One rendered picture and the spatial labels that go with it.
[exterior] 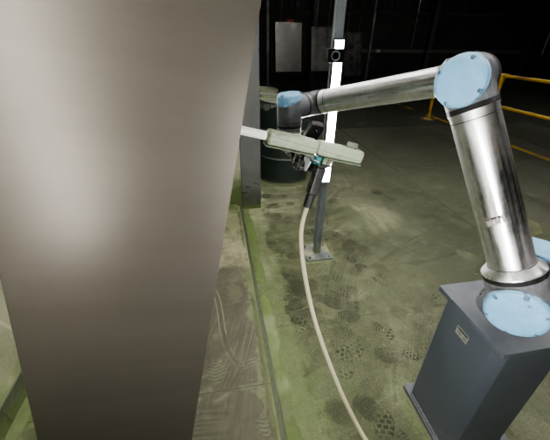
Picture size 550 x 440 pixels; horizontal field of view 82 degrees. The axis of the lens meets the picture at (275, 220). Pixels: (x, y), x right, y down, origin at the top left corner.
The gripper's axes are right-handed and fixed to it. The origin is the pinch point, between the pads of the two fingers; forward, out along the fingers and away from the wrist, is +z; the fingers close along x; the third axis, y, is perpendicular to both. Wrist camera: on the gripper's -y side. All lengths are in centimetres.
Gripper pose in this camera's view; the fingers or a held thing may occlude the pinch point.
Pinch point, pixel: (323, 160)
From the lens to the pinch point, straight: 96.9
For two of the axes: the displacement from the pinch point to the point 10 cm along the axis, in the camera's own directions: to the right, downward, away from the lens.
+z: 2.7, 4.6, -8.5
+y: -2.8, 8.8, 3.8
